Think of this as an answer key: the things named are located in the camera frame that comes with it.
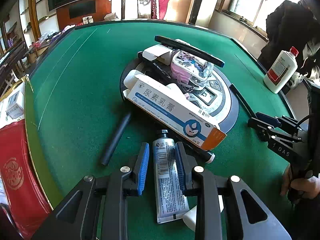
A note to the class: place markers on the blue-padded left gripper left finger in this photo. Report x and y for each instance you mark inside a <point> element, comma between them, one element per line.
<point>140,169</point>

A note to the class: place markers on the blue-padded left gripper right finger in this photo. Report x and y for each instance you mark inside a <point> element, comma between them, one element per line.
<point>185,164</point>

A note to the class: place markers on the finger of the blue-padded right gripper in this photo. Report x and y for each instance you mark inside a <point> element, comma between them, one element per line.
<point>271,121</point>
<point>261,128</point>

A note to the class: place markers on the silver ointment tube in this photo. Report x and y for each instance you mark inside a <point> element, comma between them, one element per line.
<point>171,204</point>

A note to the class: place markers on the red foil pouch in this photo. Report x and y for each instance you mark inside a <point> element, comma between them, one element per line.
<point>27,203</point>

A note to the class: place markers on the small white grey box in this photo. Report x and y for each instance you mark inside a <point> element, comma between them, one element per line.
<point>15,107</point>

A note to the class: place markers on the person's right hand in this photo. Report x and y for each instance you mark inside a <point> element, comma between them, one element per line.
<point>310,186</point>

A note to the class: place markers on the dark grey marker pen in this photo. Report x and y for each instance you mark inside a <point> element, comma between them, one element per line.
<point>114,139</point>

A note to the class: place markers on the long black pen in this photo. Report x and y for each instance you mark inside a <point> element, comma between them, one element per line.
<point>242,99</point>

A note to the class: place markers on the round black grey disc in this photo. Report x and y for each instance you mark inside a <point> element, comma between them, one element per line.
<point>216,98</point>

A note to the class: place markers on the large white bottle red label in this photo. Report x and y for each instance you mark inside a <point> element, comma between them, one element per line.
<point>281,70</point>

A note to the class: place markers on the white blue ointment carton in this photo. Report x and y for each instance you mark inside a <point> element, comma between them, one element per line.
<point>169,106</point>

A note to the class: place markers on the clear bag of trinkets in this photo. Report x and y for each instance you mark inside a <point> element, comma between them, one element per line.
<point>190,71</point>

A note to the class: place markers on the person in black jacket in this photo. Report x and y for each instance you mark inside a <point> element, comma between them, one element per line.
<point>293,25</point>

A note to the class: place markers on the black remote control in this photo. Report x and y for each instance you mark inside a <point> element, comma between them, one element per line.
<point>190,49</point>

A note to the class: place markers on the white gold-rimmed storage box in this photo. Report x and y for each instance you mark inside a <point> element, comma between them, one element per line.
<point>46,181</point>

